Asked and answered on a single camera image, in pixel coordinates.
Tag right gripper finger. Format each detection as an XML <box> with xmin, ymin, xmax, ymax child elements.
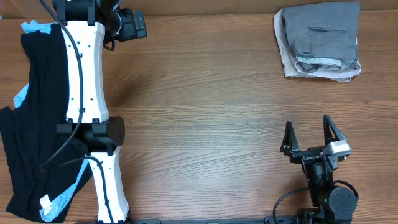
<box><xmin>280</xmin><ymin>121</ymin><xmax>300</xmax><ymax>156</ymax></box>
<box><xmin>323</xmin><ymin>114</ymin><xmax>348</xmax><ymax>145</ymax></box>

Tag grey shorts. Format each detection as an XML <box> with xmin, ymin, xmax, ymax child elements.
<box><xmin>281</xmin><ymin>2</ymin><xmax>361</xmax><ymax>73</ymax></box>

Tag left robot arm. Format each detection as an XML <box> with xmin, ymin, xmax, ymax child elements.
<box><xmin>49</xmin><ymin>0</ymin><xmax>147</xmax><ymax>223</ymax></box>

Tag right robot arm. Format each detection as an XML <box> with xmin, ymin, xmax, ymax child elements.
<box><xmin>272</xmin><ymin>114</ymin><xmax>359</xmax><ymax>223</ymax></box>

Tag folded beige shorts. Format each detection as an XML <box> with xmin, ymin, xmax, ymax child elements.
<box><xmin>274</xmin><ymin>10</ymin><xmax>362</xmax><ymax>82</ymax></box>

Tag black garment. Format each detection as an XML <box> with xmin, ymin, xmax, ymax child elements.
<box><xmin>0</xmin><ymin>23</ymin><xmax>94</xmax><ymax>223</ymax></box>

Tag light blue garment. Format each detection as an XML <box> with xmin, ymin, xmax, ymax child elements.
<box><xmin>12</xmin><ymin>19</ymin><xmax>94</xmax><ymax>223</ymax></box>

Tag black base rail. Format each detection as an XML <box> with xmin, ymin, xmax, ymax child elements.
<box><xmin>124</xmin><ymin>215</ymin><xmax>352</xmax><ymax>224</ymax></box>

